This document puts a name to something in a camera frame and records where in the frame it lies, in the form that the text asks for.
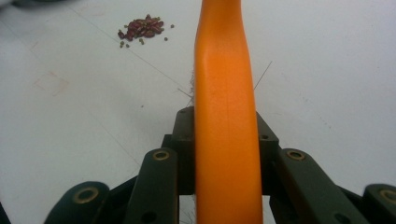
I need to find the pile of red beans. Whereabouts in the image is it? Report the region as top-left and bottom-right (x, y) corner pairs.
(117, 13), (176, 49)

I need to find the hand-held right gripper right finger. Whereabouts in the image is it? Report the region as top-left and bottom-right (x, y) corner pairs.
(255, 111), (280, 196)

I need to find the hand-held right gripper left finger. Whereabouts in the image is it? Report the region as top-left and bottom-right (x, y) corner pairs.
(162, 106), (196, 196)

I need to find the orange handled brush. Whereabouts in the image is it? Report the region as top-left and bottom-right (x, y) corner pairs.
(177, 0), (274, 224)

